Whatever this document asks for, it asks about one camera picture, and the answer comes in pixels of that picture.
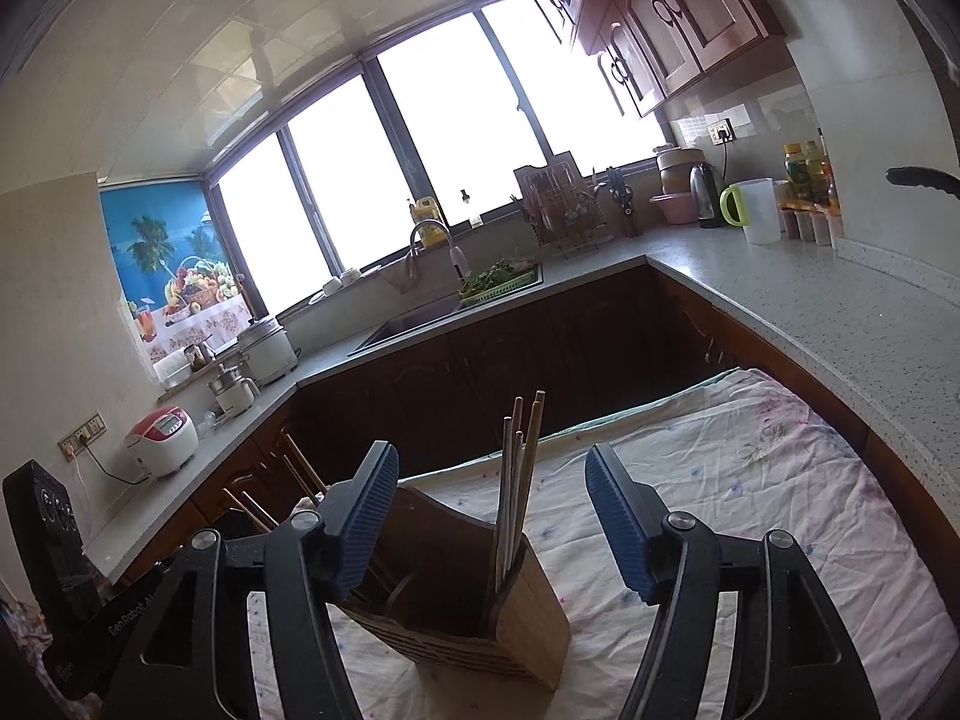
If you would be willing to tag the small white electric pot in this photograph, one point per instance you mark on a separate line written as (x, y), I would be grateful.
(234, 394)

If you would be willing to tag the wall power outlet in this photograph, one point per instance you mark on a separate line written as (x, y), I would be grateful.
(81, 436)
(722, 130)

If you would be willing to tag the hanging dish cloth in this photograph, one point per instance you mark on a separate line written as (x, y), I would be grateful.
(399, 274)

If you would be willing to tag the pink plastic basin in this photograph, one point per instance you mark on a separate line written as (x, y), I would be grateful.
(673, 210)

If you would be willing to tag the yellow detergent bottle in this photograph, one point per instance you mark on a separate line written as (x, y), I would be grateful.
(426, 223)

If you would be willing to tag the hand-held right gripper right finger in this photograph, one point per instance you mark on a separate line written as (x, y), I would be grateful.
(616, 525)

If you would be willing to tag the wooden chopstick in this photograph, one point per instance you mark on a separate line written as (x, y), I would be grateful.
(296, 478)
(513, 465)
(516, 495)
(502, 495)
(246, 510)
(306, 463)
(529, 457)
(261, 510)

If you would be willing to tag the steel electric kettle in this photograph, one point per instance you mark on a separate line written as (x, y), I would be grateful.
(706, 195)

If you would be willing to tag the wooden base cabinets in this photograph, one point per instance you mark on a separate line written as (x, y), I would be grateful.
(487, 367)

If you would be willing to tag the knife and scissors holder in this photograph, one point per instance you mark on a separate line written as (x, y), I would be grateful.
(622, 202)

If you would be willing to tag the wooden utensil holder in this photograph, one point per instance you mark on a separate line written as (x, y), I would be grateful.
(529, 615)

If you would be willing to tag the fruit print window blind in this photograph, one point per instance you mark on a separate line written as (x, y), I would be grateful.
(165, 255)

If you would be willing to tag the grey kitchen countertop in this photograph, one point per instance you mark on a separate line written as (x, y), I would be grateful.
(825, 300)

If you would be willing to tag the floral tablecloth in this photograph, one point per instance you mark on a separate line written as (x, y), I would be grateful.
(750, 480)

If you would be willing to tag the clear sauce bottle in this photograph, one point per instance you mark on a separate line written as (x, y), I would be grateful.
(817, 169)

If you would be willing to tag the green basket of vegetables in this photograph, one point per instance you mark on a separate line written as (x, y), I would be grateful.
(499, 281)

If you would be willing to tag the kitchen sink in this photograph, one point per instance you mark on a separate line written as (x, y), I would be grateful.
(405, 326)

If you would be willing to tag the steel kitchen faucet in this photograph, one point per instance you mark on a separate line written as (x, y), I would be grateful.
(450, 240)

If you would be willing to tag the kitchen window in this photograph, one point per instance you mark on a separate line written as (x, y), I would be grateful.
(450, 127)

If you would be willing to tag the wooden wall cabinets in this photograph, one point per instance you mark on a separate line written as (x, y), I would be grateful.
(660, 15)

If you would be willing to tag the yellow cap sauce bottle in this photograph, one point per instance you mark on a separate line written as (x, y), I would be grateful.
(796, 172)

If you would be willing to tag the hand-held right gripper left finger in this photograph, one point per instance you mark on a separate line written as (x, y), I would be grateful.
(367, 521)

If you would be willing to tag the red and white rice cooker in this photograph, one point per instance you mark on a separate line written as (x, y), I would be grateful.
(161, 442)

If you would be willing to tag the black wok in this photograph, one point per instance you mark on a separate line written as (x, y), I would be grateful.
(926, 180)

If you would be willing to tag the person's left forearm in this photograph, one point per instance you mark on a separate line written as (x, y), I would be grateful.
(16, 641)

